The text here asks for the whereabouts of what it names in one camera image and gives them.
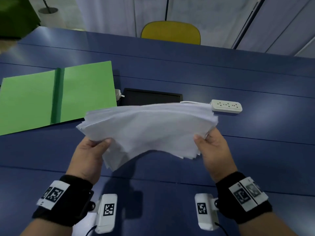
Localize yellow chair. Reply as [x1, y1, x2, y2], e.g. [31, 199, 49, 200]
[140, 21, 201, 46]

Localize person's right forearm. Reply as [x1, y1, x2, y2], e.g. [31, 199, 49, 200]
[237, 210, 300, 236]

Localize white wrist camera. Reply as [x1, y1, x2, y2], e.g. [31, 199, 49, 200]
[88, 193, 118, 235]
[194, 193, 220, 232]

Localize person's right hand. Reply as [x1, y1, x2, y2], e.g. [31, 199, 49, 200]
[193, 127, 238, 184]

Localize green sofa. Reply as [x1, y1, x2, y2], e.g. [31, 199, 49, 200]
[0, 0, 41, 40]

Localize black wrist strap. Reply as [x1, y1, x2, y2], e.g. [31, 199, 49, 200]
[32, 175, 95, 228]
[215, 171, 273, 225]

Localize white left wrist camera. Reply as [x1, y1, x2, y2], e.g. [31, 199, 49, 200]
[88, 193, 118, 235]

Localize white curtain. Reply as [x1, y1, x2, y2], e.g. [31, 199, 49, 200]
[73, 0, 315, 57]

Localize black right wrist strap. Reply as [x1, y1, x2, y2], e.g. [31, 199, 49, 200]
[215, 171, 273, 225]

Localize person's left forearm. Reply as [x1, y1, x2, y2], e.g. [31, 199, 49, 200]
[16, 217, 75, 236]

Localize white power strip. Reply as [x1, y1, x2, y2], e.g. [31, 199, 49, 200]
[211, 99, 243, 114]

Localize thick black partition post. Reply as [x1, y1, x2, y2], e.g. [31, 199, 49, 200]
[231, 0, 268, 50]

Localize white power strip cable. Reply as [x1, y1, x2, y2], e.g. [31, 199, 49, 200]
[179, 100, 213, 105]

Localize white plant pot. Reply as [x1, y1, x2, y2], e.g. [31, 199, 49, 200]
[38, 7, 66, 29]

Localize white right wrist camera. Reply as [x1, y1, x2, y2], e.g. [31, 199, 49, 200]
[194, 193, 220, 232]

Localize pile of white papers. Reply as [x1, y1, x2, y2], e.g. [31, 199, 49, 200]
[75, 102, 219, 172]

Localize green folder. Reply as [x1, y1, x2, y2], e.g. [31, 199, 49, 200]
[0, 61, 118, 136]

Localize person's left hand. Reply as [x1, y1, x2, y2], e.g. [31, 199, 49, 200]
[66, 137, 115, 186]

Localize black table cable hatch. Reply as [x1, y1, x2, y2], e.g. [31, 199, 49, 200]
[122, 88, 184, 106]

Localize black left wrist strap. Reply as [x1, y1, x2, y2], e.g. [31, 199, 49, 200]
[32, 175, 95, 228]

